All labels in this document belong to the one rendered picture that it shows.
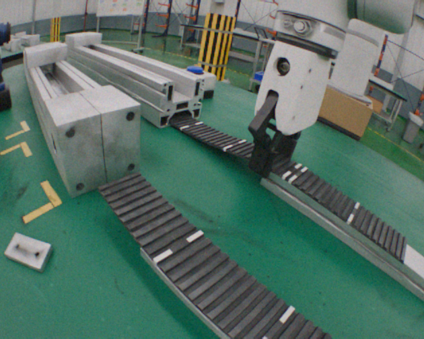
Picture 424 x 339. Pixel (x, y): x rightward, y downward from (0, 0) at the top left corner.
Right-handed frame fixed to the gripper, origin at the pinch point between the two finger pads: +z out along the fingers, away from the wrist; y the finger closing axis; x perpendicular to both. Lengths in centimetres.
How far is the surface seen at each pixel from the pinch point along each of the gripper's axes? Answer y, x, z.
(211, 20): 231, 248, -16
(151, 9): 623, 1067, -49
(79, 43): -4, 77, -6
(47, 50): -19, 52, -8
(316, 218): -2.0, -9.7, 3.2
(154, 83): -5.0, 21.8, -3.8
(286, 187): -2.0, -4.2, 1.9
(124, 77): -5.0, 33.3, -2.2
